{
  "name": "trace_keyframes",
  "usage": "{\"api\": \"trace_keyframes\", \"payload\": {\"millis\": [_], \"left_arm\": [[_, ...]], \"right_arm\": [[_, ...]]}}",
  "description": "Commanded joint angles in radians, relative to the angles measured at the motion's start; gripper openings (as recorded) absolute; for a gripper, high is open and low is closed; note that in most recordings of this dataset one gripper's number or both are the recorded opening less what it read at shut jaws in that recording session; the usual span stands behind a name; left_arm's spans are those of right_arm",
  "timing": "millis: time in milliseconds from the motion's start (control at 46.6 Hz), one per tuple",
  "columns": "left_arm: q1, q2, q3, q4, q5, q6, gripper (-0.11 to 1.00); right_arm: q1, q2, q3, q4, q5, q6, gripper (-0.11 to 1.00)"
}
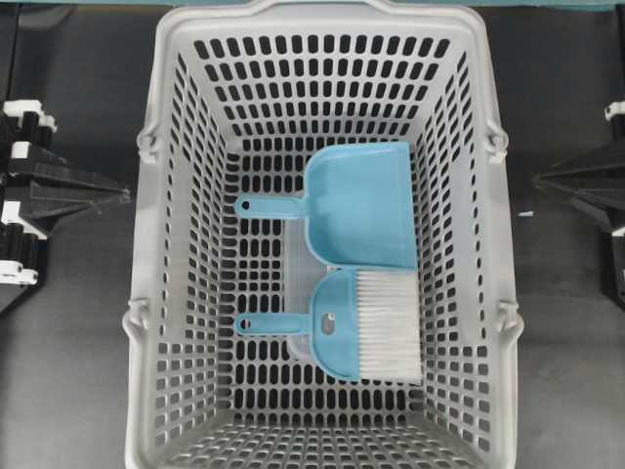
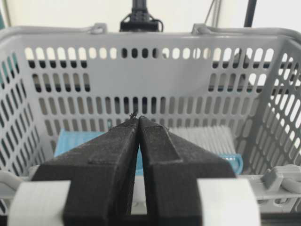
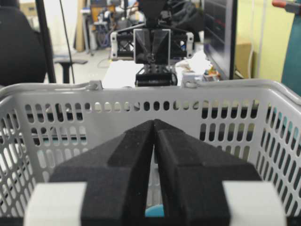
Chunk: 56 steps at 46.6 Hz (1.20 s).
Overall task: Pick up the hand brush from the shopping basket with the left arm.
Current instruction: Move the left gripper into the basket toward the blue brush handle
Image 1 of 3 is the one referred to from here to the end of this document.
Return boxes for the clear plastic container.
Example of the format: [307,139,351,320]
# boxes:
[284,217,343,362]

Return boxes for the blue plastic dustpan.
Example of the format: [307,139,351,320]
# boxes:
[234,142,417,270]

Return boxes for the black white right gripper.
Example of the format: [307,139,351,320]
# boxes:
[532,100,625,275]

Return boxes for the grey plastic shopping basket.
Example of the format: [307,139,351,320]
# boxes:
[123,1,523,468]

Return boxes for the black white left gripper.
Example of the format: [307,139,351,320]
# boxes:
[1,99,130,285]

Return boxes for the blue hand brush white bristles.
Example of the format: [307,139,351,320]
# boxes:
[234,270,423,384]

